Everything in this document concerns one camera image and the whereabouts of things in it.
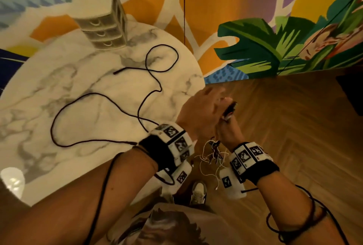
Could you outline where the small black device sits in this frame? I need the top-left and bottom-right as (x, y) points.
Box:
(222, 101), (237, 121)

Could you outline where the person's beige printed shirt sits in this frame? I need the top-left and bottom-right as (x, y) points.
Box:
(106, 202), (244, 245)

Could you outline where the dark furniture piece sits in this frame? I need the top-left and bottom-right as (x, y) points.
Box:
(336, 74), (363, 117)

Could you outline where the white plastic drawer organiser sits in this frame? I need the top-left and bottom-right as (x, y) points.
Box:
(69, 0), (129, 51)

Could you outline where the person's left hand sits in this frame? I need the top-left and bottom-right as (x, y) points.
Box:
(176, 86), (228, 142)

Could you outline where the person's grey sneaker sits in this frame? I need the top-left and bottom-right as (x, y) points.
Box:
(189, 181), (208, 206)

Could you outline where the white marker-tagged wrist camera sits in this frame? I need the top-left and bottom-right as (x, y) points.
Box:
(219, 141), (280, 200)
(138, 122), (197, 195)

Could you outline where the white earphone cable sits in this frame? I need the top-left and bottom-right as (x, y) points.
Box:
(195, 137), (231, 191)

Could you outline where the long black cable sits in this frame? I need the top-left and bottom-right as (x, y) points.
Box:
(50, 44), (179, 148)

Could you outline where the black left forearm cable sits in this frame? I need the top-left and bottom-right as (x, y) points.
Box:
(84, 152), (123, 245)

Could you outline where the person's right hand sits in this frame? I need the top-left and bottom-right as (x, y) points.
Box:
(216, 97), (246, 152)

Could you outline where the black forearm cable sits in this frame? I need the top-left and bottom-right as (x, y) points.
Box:
(84, 152), (123, 245)
(241, 184), (350, 245)

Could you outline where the white marker-tagged right wrist camera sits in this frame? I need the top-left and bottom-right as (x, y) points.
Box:
(219, 141), (280, 200)

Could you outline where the black right forearm cable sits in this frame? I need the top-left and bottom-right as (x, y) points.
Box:
(241, 184), (350, 245)

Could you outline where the person's right forearm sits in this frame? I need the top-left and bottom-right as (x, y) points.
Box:
(257, 168), (350, 245)

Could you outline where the white marker-tagged left wrist camera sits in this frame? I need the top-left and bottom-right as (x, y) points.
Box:
(138, 122), (197, 195)

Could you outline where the person's left forearm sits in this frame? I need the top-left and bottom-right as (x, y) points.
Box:
(0, 146), (159, 245)

